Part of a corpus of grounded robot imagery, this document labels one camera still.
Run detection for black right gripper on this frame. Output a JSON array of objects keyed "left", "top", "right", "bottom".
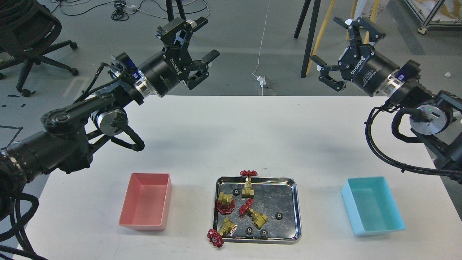
[{"left": 310, "top": 16, "right": 399, "bottom": 97}]

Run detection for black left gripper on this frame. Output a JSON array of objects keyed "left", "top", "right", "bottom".
[{"left": 139, "top": 17, "right": 220, "bottom": 98}]

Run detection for brass valve red handle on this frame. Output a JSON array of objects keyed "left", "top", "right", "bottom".
[
  {"left": 207, "top": 217, "right": 237, "bottom": 247},
  {"left": 239, "top": 199, "right": 268, "bottom": 229},
  {"left": 240, "top": 170, "right": 258, "bottom": 199},
  {"left": 215, "top": 191, "right": 235, "bottom": 215}
]

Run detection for small black gear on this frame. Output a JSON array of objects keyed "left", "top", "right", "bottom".
[
  {"left": 232, "top": 188, "right": 240, "bottom": 196},
  {"left": 245, "top": 227, "right": 253, "bottom": 235},
  {"left": 260, "top": 229, "right": 269, "bottom": 240},
  {"left": 275, "top": 212, "right": 284, "bottom": 220}
]

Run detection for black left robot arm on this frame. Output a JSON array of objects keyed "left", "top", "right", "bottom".
[{"left": 1, "top": 17, "right": 219, "bottom": 260}]

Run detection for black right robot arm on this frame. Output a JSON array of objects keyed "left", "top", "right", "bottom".
[{"left": 311, "top": 17, "right": 461, "bottom": 184}]

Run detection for blue plastic box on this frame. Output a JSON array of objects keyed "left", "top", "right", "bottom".
[{"left": 341, "top": 176, "right": 406, "bottom": 236}]

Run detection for pink plastic box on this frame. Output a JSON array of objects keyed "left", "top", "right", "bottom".
[{"left": 118, "top": 173, "right": 172, "bottom": 231}]

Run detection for yellow wooden easel legs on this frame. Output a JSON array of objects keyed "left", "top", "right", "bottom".
[{"left": 306, "top": 0, "right": 380, "bottom": 75}]

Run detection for black tripod stand right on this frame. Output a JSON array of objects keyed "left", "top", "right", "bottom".
[{"left": 294, "top": 0, "right": 321, "bottom": 78}]

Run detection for black tripod stand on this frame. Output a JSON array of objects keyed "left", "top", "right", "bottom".
[
  {"left": 165, "top": 0, "right": 187, "bottom": 22},
  {"left": 294, "top": 0, "right": 321, "bottom": 78}
]

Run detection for black tripod stand left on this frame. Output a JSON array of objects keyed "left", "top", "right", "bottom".
[{"left": 165, "top": 0, "right": 187, "bottom": 22}]

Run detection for black office chair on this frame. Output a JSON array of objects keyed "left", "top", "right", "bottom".
[{"left": 0, "top": 0, "right": 79, "bottom": 97}]

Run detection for metal tray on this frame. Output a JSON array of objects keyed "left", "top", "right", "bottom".
[{"left": 213, "top": 176, "right": 302, "bottom": 244}]

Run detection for white power cable with plug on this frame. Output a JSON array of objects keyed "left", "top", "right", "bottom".
[{"left": 252, "top": 0, "right": 271, "bottom": 95}]

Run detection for black floor cables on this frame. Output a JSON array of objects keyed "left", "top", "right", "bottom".
[{"left": 47, "top": 0, "right": 210, "bottom": 21}]

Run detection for aluminium frame cart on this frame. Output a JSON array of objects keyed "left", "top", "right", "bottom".
[{"left": 404, "top": 0, "right": 462, "bottom": 35}]

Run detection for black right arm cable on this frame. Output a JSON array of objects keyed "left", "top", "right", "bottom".
[{"left": 365, "top": 106, "right": 462, "bottom": 177}]

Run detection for brass valve top red handle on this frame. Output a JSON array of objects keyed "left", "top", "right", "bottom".
[{"left": 240, "top": 170, "right": 258, "bottom": 199}]

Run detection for brass valve bottom red handle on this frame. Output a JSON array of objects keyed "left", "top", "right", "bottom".
[{"left": 207, "top": 217, "right": 237, "bottom": 247}]

